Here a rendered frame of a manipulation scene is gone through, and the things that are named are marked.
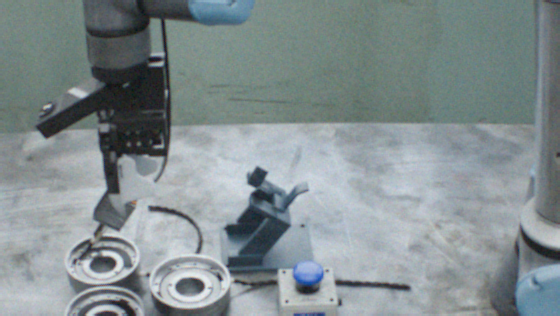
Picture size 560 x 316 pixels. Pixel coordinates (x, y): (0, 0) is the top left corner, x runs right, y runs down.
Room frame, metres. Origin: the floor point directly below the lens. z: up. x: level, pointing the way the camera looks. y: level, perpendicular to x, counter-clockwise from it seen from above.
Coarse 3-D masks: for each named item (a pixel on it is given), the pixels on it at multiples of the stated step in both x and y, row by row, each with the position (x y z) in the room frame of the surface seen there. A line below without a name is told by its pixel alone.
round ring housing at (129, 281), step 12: (84, 240) 0.82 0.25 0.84; (108, 240) 0.84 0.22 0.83; (120, 240) 0.83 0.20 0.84; (72, 252) 0.80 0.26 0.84; (108, 252) 0.81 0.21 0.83; (132, 252) 0.81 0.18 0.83; (84, 264) 0.79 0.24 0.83; (96, 264) 0.80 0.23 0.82; (108, 264) 0.81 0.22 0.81; (120, 264) 0.79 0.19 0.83; (72, 276) 0.75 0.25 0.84; (96, 276) 0.76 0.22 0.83; (108, 276) 0.76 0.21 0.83; (132, 276) 0.76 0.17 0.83; (84, 288) 0.74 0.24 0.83; (132, 288) 0.77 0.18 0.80
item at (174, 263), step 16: (176, 256) 0.79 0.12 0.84; (192, 256) 0.80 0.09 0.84; (160, 272) 0.77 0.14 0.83; (192, 272) 0.77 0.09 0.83; (224, 272) 0.77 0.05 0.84; (176, 288) 0.75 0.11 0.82; (192, 288) 0.77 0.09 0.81; (208, 288) 0.75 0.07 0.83; (224, 288) 0.75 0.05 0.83; (160, 304) 0.71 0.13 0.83; (208, 304) 0.70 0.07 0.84; (224, 304) 0.72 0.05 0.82
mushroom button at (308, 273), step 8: (296, 264) 0.74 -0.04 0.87; (304, 264) 0.74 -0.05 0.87; (312, 264) 0.74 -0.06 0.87; (296, 272) 0.73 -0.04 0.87; (304, 272) 0.73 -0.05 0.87; (312, 272) 0.73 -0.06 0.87; (320, 272) 0.73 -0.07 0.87; (296, 280) 0.72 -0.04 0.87; (304, 280) 0.71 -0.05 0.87; (312, 280) 0.71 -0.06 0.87; (320, 280) 0.72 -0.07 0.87
